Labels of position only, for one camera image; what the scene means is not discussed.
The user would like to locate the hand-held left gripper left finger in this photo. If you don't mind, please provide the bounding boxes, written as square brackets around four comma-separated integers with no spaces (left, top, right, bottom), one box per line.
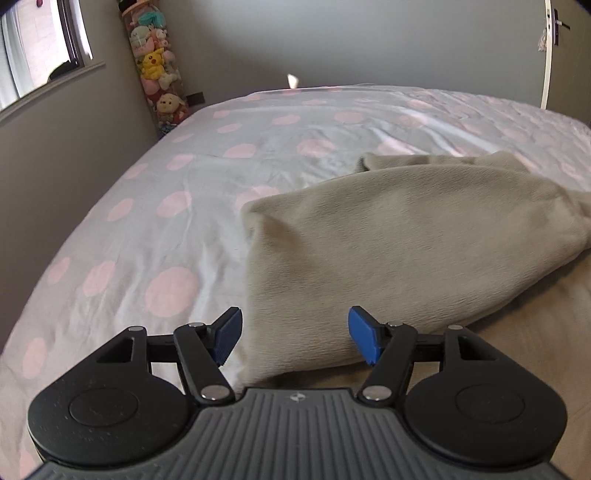
[95,307,244,407]

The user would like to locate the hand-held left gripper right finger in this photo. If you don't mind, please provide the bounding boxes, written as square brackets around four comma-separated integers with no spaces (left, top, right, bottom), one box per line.
[347,305,497,407]

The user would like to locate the bed with pink-dotted sheet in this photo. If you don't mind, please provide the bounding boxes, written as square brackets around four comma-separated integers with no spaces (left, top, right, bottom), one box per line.
[0,83,591,480]

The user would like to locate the small dark object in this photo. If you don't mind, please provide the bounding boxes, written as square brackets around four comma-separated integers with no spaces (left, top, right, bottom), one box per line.
[48,60,85,82]

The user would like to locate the beige fleece hoodie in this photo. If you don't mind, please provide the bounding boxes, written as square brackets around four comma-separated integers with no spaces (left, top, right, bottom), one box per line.
[233,151,591,480]

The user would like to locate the clear tube of plush toys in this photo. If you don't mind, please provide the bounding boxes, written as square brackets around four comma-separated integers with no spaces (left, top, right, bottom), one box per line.
[117,0,190,139]

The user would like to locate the window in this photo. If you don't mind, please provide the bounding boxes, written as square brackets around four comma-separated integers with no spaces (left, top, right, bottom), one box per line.
[0,0,107,123]

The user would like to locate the olive door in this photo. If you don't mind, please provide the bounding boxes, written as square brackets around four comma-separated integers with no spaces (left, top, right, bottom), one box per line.
[539,0,591,125]

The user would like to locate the dark door handle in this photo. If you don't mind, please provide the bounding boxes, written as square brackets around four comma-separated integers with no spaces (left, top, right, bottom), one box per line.
[551,8,573,46]

